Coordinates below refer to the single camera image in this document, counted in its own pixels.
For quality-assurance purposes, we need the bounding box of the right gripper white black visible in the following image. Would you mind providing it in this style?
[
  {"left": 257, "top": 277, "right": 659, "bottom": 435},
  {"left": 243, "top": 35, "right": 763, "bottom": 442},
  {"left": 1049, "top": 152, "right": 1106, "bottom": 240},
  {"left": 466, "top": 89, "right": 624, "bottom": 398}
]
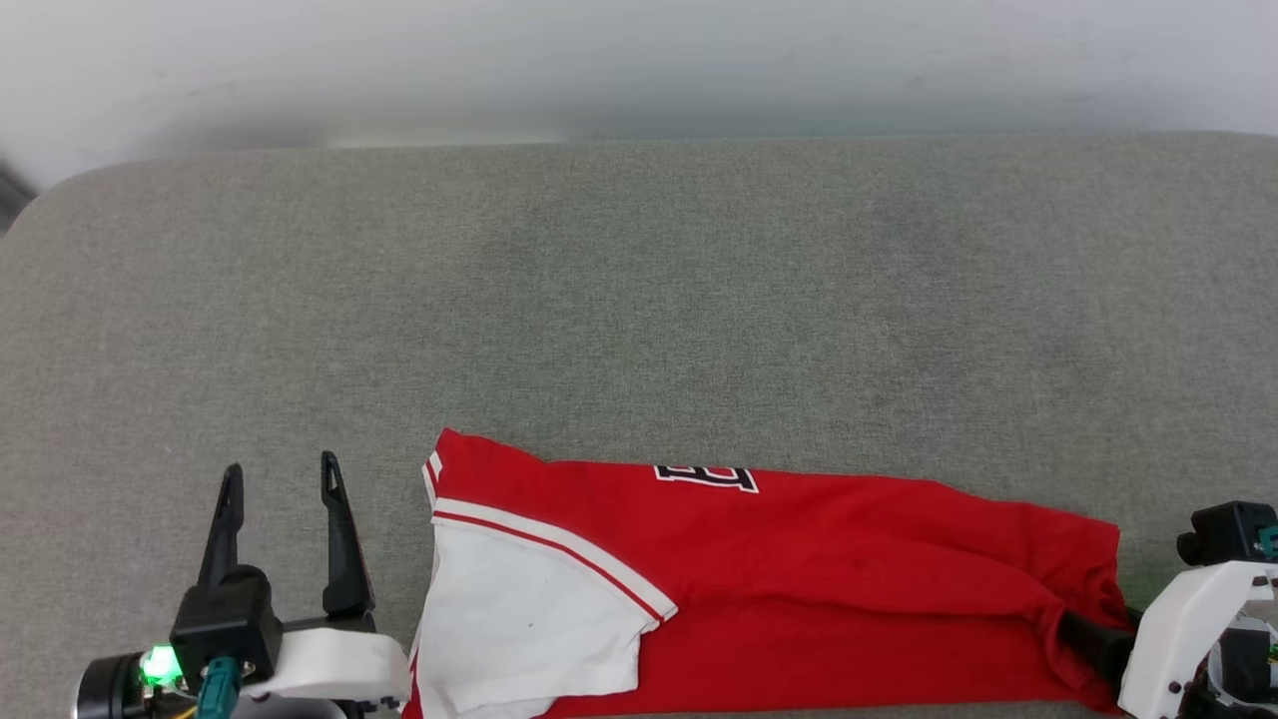
[{"left": 1056, "top": 560, "right": 1278, "bottom": 719}]

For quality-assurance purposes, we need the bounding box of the red and white shirt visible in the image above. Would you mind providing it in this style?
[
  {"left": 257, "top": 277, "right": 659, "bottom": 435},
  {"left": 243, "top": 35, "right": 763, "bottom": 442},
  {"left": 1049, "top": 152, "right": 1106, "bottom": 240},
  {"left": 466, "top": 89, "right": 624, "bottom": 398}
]
[{"left": 401, "top": 428, "right": 1135, "bottom": 719}]

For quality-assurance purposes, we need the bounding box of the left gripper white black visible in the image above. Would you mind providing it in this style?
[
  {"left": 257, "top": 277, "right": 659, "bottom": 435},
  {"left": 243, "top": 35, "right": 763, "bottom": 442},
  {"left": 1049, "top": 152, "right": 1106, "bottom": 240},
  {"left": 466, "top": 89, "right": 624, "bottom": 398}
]
[{"left": 72, "top": 451, "right": 413, "bottom": 719}]

